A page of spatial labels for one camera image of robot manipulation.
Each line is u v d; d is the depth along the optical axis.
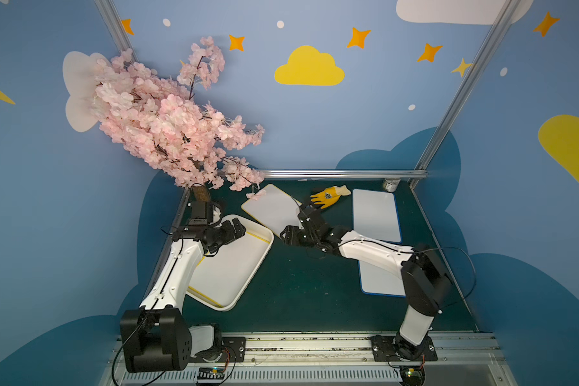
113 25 0.71
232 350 0.74
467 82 0.85
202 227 0.60
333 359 0.73
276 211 1.07
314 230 0.68
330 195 1.15
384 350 0.75
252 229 1.00
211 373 0.73
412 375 0.74
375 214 1.11
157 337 0.41
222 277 0.82
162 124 0.58
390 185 1.17
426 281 0.47
